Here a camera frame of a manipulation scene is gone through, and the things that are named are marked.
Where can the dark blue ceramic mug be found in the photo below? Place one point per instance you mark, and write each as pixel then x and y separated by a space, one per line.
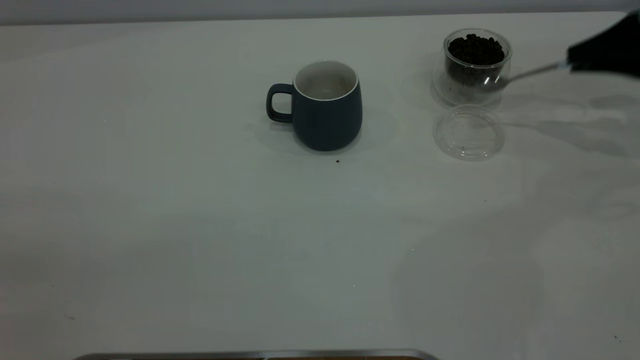
pixel 327 125

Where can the roasted coffee beans pile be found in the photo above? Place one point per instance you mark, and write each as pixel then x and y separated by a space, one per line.
pixel 475 52

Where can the clear round jar lid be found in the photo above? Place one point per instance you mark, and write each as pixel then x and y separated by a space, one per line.
pixel 470 142

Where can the clear glass jar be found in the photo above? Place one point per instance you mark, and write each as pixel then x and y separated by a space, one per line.
pixel 452 92

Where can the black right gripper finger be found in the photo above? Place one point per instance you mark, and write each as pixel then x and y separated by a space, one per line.
pixel 615 62
pixel 612 42

